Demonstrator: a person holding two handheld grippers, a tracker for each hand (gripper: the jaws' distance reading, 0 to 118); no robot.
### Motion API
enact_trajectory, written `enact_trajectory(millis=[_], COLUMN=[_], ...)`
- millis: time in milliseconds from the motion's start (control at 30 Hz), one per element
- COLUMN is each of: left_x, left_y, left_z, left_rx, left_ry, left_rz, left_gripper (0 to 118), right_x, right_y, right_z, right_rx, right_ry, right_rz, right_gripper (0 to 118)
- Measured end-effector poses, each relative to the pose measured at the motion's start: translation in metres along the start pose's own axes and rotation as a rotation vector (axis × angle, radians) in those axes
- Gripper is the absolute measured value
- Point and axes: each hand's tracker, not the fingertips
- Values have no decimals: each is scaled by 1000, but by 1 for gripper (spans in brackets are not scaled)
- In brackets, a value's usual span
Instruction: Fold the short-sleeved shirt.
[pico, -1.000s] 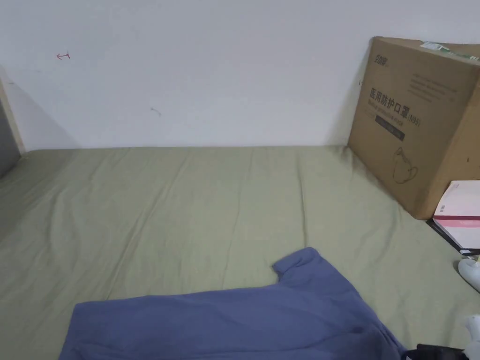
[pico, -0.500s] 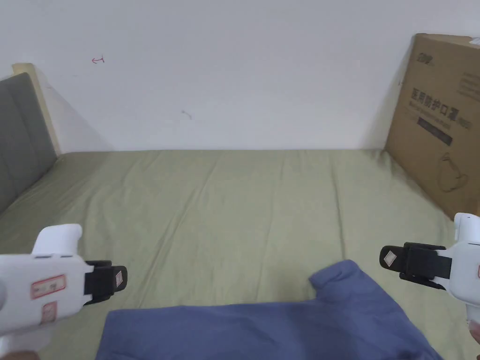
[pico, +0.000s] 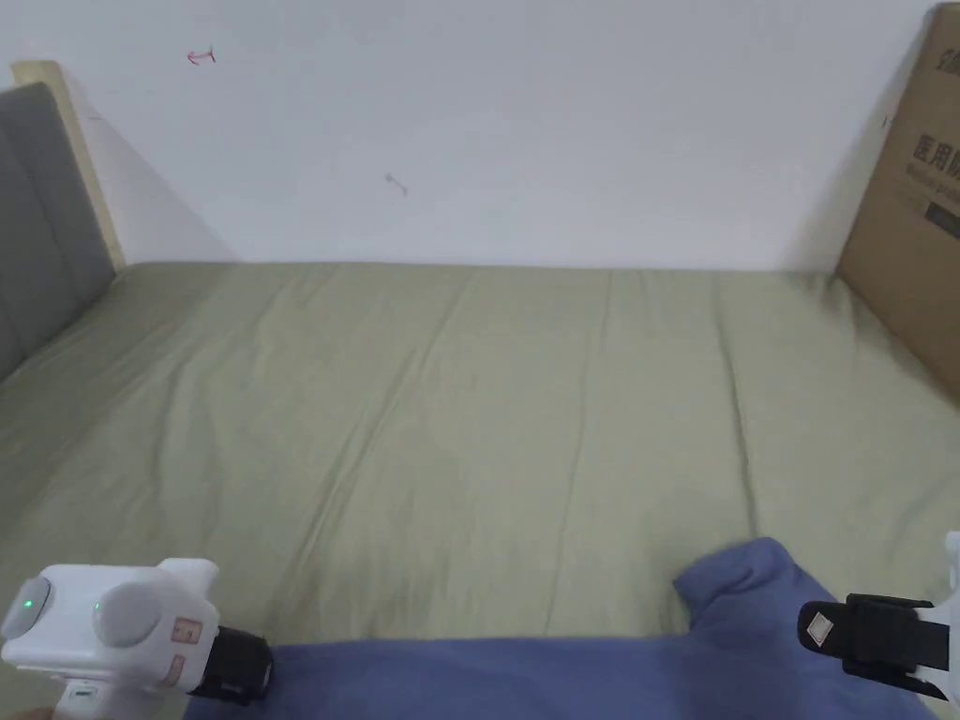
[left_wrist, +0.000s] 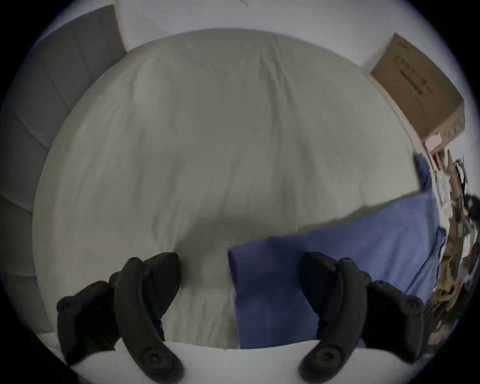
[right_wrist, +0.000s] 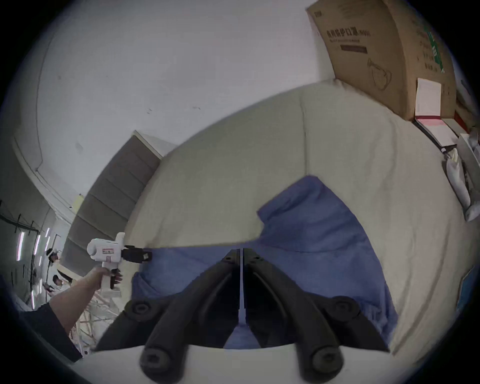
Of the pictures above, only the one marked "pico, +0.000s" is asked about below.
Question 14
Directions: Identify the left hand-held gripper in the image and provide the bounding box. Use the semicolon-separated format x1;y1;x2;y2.
0;557;276;720

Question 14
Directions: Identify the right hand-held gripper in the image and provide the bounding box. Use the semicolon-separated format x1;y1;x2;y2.
798;531;960;705

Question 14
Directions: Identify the blue garment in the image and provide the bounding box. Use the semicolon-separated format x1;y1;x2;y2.
183;535;943;720

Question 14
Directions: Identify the brown cardboard carton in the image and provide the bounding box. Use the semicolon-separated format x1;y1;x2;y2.
833;0;960;413

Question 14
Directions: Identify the bed with pale green sheet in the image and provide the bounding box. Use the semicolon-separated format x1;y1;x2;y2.
0;261;960;720

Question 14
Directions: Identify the grey padded headboard, wooden frame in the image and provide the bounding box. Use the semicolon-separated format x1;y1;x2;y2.
0;59;128;383

